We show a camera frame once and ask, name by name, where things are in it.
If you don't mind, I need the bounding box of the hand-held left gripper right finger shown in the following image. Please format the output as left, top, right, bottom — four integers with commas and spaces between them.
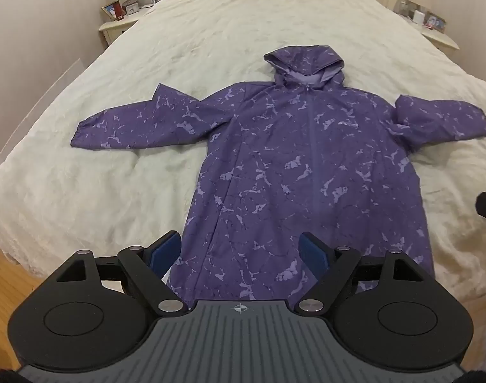
297, 230, 437, 315

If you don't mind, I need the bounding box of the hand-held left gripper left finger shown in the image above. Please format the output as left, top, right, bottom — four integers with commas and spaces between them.
50, 230, 190, 317

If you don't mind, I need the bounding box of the purple patterned hooded jacket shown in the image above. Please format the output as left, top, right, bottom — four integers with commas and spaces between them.
70, 45, 486, 302

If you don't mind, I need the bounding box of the white nightstand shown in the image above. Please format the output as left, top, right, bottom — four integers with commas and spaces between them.
98, 6, 152, 50
396, 12, 461, 50

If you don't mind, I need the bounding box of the cream bedspread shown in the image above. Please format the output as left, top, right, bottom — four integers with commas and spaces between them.
0, 0, 486, 300

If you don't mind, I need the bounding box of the silver picture frame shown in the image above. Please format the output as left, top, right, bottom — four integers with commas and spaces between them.
424, 11, 447, 33

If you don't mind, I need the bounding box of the picture frame with red photo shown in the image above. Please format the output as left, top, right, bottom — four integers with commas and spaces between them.
101, 2, 126, 22

